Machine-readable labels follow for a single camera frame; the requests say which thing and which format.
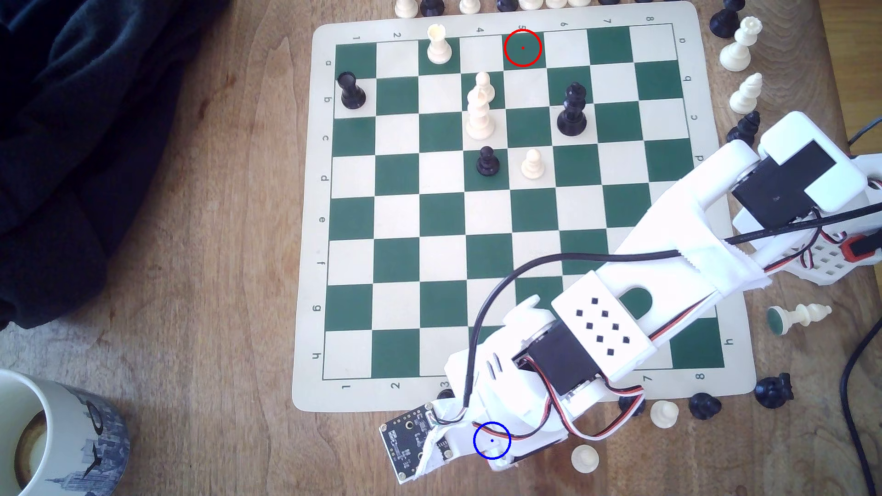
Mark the white printed coffee mug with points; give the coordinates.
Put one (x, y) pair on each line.
(76, 441)

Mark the dark blue cloth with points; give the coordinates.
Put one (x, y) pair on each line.
(83, 138)

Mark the black chess queen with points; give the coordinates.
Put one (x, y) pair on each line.
(572, 114)

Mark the white chess rook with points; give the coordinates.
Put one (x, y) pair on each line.
(439, 45)

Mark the black chess knight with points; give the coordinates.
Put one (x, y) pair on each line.
(773, 391)

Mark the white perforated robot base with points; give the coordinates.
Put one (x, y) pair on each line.
(837, 265)

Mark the black chess pawn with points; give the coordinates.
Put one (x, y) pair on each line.
(630, 408)
(488, 163)
(704, 406)
(351, 93)
(446, 395)

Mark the black chess bishop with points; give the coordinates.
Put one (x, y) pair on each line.
(743, 131)

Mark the small white pawn upper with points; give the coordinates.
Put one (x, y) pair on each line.
(484, 84)

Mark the black camera circuit board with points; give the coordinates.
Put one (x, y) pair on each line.
(406, 437)

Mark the white queen right side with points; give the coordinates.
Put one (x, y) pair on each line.
(737, 52)

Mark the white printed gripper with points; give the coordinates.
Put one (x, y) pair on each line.
(503, 452)

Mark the white chess piece green felt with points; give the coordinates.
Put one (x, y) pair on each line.
(799, 317)

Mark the white chess pawn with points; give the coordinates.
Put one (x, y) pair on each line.
(585, 459)
(664, 414)
(532, 166)

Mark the white chess bishop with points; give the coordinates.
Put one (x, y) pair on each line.
(746, 95)

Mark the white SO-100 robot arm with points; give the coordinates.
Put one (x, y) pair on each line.
(689, 275)

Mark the black chess piece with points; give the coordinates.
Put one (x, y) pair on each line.
(507, 4)
(725, 22)
(432, 6)

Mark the green white chess mat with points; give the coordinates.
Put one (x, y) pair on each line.
(413, 275)

